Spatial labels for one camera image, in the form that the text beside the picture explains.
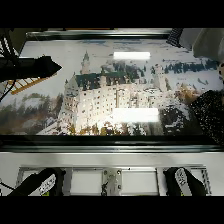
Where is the black speckled garment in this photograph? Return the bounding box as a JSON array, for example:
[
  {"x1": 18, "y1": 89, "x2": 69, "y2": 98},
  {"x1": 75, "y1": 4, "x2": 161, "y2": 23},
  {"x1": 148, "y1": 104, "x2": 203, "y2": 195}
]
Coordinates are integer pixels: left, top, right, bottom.
[{"x1": 189, "y1": 89, "x2": 224, "y2": 147}]

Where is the dark checked garment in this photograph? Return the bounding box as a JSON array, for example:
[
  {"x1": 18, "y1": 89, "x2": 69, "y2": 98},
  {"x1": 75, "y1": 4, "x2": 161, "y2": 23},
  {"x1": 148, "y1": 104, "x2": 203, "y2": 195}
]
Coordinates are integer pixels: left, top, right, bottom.
[{"x1": 165, "y1": 28, "x2": 185, "y2": 48}]

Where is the white garment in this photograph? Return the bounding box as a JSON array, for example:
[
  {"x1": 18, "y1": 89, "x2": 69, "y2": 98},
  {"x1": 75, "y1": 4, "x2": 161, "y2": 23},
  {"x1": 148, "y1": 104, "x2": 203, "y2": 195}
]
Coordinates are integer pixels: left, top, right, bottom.
[{"x1": 179, "y1": 28, "x2": 224, "y2": 64}]

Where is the silver frame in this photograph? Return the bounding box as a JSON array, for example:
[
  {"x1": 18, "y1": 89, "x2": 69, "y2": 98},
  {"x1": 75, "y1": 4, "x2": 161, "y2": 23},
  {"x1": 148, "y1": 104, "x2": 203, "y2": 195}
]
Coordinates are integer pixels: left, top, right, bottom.
[{"x1": 0, "y1": 29, "x2": 224, "y2": 197}]

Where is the black cable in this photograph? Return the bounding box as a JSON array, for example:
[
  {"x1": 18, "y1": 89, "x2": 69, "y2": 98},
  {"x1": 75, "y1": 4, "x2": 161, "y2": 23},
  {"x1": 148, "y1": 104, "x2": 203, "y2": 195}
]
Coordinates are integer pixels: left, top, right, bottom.
[{"x1": 0, "y1": 79, "x2": 17, "y2": 102}]

